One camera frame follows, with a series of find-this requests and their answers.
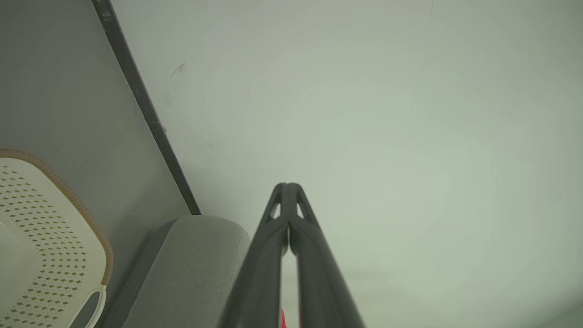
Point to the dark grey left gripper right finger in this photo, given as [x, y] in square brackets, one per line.
[319, 273]

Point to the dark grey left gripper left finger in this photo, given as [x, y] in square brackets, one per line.
[259, 273]

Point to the plain red garment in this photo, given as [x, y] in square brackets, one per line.
[283, 321]

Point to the white perforated laundry basket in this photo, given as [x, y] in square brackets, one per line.
[45, 228]

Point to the grey fabric sofa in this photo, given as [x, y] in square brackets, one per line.
[191, 273]

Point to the dark grey baseboard strip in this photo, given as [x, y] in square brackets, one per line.
[136, 86]

